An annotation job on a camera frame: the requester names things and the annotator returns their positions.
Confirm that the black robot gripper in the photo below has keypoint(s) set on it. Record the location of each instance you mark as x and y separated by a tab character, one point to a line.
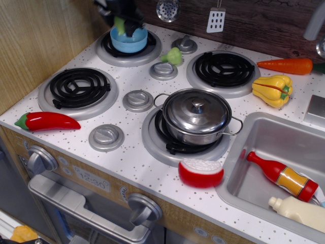
125	9

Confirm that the light blue bowl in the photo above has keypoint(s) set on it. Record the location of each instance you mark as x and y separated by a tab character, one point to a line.
132	44

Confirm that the green toy pear half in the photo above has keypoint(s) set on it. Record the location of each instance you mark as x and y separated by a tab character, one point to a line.
174	56

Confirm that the red bowl of rice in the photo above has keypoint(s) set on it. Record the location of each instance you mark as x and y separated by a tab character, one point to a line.
200	173

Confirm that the back left stove burner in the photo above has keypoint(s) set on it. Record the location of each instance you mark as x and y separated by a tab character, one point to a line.
110	55

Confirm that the stove burner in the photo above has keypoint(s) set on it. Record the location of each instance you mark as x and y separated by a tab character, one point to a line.
81	93
110	55
167	150
226	73

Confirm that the hanging steel skimmer ladle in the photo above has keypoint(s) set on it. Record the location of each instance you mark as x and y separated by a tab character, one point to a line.
168	10

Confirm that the grey stove knob upper middle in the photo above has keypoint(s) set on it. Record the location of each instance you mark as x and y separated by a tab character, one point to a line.
163	71

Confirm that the grey stove knob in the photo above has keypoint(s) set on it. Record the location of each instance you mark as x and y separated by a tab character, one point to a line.
138	101
186	45
163	71
106	138

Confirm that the grey stove knob back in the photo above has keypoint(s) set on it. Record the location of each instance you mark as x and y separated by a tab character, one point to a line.
186	45

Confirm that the grey stove knob centre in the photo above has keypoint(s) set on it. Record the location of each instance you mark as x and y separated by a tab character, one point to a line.
138	101

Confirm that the front left stove burner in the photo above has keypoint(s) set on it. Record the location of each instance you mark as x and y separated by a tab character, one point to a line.
81	93

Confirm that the hanging white slotted spatula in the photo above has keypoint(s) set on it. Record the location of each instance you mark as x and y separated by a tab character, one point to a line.
216	19

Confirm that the steel pot with lid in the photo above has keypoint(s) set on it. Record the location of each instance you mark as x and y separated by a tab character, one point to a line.
197	116

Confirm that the back right stove burner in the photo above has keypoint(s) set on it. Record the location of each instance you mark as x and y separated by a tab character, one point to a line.
226	73

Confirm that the grey stove knob front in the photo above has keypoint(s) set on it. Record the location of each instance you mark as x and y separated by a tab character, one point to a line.
106	138

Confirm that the front right stove burner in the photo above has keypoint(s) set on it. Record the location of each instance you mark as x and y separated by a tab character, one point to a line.
167	150

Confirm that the red toy chili pepper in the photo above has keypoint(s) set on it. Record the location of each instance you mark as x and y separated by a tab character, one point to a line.
42	121

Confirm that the oven clock display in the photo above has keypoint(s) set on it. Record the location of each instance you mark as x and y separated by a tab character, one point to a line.
92	179

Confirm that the yellow toy bell pepper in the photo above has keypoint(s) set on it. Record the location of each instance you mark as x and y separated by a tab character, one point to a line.
274	90

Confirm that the left grey oven dial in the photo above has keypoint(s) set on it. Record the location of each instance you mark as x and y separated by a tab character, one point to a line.
40	160

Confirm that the grey oven dial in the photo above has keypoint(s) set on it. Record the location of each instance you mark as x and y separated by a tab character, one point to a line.
40	160
143	209

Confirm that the orange toy carrot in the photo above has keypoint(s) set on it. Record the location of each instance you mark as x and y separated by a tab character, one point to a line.
298	66

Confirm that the right grey oven dial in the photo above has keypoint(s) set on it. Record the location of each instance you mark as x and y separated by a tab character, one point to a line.
143	209

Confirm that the grey faucet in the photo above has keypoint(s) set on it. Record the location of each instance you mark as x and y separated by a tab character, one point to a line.
315	23

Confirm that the silver toy sink basin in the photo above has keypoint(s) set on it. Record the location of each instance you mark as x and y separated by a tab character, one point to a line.
266	147

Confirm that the grey faucet base block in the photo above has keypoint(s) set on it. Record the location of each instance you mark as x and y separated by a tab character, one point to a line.
315	111

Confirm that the red toy ketchup bottle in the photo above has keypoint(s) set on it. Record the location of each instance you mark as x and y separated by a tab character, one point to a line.
285	177

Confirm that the orange object bottom left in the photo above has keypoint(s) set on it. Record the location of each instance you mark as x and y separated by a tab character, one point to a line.
22	234

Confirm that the cream toy mayonnaise bottle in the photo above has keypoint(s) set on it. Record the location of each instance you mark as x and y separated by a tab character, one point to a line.
302	212

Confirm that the silver oven door handle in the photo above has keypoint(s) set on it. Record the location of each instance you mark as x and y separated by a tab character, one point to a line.
80	215

